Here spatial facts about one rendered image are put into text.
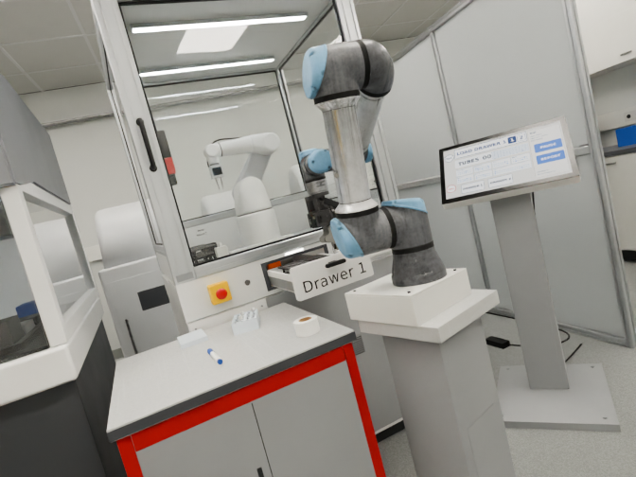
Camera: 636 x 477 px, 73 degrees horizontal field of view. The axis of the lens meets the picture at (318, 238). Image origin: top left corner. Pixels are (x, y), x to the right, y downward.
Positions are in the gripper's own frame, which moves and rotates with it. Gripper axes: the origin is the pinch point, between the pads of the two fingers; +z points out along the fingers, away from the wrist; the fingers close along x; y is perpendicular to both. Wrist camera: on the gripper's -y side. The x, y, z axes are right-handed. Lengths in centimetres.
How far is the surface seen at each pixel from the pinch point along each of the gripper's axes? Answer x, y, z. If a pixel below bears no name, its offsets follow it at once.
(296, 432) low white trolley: 36, 41, 38
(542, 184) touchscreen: 21, -82, -2
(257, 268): -23.1, 24.7, 2.2
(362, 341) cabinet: -23, -11, 46
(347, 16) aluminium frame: -23, -42, -90
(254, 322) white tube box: 2.5, 37.0, 15.4
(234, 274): -23.1, 34.3, 1.9
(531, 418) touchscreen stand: 11, -60, 91
